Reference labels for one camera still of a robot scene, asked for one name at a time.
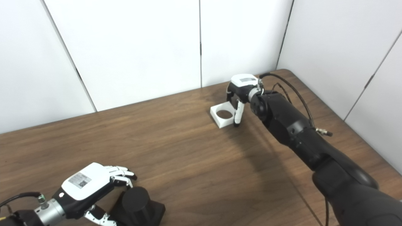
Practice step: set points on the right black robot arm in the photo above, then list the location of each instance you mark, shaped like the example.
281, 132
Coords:
298, 135

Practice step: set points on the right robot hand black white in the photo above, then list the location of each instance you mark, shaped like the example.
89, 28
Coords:
243, 84

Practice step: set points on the white square piece with hole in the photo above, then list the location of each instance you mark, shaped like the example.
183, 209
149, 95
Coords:
221, 122

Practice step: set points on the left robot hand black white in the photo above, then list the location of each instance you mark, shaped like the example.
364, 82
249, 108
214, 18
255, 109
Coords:
84, 185

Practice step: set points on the black peg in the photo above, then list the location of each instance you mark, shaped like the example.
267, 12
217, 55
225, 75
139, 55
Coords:
138, 204

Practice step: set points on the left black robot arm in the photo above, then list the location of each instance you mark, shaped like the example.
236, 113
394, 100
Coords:
47, 213

